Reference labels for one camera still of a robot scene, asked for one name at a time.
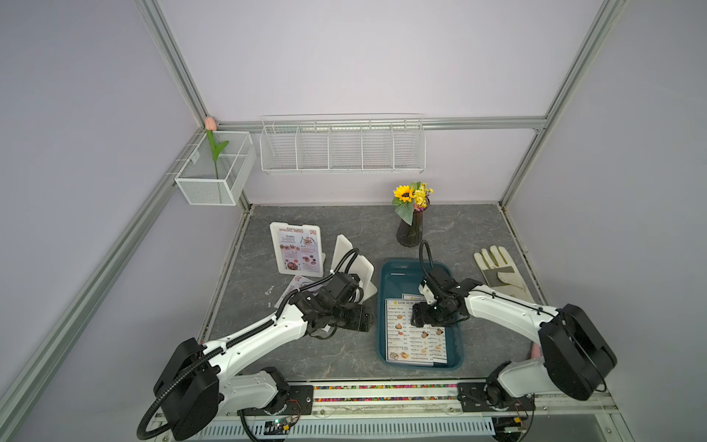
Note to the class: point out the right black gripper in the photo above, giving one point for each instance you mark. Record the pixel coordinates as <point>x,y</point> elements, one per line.
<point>418,316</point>

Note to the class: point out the teal plastic tray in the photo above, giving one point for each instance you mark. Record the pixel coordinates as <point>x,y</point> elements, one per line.
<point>400,278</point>

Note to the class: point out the pink artificial tulip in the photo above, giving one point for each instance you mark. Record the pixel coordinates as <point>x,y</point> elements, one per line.
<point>210,126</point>

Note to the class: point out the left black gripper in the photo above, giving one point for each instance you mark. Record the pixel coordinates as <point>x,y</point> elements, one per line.
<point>357,323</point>

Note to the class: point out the dark glass flower vase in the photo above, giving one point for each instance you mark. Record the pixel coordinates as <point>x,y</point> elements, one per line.
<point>411,235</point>

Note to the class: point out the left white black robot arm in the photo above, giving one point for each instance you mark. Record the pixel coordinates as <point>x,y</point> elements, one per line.
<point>203,381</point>

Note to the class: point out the white menu holder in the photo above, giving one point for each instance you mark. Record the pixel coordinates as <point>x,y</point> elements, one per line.
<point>274,226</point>
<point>361,267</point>

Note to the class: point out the sunflower bouquet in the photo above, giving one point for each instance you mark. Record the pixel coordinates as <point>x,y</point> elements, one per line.
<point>411,200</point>

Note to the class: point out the purple pink hair brush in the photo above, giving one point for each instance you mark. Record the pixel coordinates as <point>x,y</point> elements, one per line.
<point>535,351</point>

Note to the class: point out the red menu in left holder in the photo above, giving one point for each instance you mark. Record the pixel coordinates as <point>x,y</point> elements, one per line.
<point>299,251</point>

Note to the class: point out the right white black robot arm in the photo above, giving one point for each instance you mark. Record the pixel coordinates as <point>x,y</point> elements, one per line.
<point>575,359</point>

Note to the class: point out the red special menu sheet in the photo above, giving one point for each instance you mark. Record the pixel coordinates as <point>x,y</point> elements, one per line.
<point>296,283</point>

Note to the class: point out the white mesh wall basket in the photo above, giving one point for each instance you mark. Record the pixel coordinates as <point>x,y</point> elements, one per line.
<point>196,177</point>

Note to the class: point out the beige work glove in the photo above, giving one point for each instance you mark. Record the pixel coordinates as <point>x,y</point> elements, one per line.
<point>501,273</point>

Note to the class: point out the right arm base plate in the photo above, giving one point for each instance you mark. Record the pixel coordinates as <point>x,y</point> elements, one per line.
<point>476,396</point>

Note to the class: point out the white wire wall shelf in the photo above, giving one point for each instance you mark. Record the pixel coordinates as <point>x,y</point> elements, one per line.
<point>343,143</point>

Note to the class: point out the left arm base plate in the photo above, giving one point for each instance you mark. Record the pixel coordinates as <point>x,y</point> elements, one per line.
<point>298,400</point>

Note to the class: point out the yellow food menu sheet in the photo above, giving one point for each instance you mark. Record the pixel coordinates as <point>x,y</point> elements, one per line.
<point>404,343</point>
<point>437,337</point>

